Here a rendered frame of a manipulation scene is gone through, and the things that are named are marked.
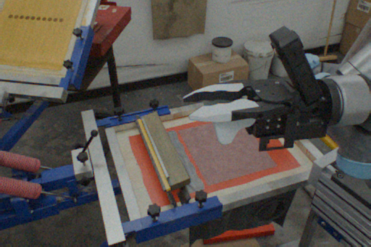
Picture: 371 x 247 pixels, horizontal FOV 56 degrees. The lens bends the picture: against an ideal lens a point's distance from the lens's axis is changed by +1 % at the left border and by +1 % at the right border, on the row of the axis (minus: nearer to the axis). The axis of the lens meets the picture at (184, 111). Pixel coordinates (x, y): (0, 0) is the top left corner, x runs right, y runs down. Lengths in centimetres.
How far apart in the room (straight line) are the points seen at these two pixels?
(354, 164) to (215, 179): 78
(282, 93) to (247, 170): 92
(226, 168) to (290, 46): 98
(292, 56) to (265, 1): 327
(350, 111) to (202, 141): 103
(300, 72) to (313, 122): 9
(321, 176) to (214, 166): 45
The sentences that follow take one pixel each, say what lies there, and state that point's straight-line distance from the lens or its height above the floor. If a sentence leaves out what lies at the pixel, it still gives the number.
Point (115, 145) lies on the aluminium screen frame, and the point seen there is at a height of 99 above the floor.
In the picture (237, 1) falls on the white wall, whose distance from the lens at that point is 357.
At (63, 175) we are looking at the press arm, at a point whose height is 104.
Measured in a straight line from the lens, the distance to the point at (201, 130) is 155.
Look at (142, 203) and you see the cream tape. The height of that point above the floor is 96.
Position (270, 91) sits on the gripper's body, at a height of 169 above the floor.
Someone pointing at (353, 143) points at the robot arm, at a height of 157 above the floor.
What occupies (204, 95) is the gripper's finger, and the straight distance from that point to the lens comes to 51.
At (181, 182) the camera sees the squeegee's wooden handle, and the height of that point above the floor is 105.
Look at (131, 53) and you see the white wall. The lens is 338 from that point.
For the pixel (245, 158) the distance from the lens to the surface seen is 144.
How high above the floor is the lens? 196
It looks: 37 degrees down
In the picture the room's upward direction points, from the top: straight up
